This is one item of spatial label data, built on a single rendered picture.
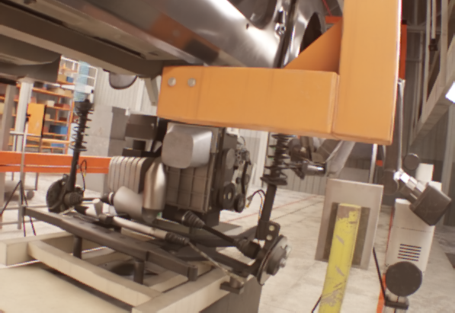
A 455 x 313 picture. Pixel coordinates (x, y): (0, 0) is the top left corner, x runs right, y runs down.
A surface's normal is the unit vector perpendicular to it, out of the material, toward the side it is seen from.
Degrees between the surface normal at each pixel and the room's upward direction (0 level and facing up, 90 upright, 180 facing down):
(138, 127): 90
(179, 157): 90
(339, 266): 90
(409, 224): 90
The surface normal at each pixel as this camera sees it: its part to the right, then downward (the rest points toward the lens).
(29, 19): 0.86, 0.26
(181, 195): -0.44, -0.06
